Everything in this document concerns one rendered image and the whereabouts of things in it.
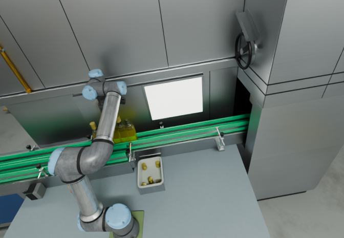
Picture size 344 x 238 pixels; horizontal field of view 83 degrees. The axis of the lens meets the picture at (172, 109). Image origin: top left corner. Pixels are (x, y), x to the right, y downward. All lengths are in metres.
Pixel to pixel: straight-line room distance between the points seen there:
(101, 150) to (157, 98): 0.68
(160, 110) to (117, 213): 0.74
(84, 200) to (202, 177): 0.77
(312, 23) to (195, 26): 0.57
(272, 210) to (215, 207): 0.99
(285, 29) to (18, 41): 1.37
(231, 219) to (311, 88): 0.87
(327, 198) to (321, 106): 1.26
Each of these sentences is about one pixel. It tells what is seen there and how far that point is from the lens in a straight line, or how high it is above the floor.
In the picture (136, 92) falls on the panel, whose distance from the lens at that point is 1.38.
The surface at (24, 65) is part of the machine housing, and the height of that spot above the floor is 1.57.
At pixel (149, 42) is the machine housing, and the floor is 1.59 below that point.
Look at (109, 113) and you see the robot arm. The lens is 0.96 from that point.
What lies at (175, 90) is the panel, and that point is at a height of 1.23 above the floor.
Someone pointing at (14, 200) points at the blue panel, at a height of 0.64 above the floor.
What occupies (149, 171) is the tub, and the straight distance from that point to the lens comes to 1.51.
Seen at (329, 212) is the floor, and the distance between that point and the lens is 2.45.
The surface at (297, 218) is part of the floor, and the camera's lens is 2.31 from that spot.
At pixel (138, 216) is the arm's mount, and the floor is 0.77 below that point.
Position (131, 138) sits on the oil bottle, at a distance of 1.45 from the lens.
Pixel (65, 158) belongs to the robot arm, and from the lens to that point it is 0.91.
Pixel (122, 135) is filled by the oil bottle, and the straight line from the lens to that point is 1.44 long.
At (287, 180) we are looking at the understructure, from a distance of 2.04.
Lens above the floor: 2.00
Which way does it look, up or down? 39 degrees down
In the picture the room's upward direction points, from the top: 9 degrees counter-clockwise
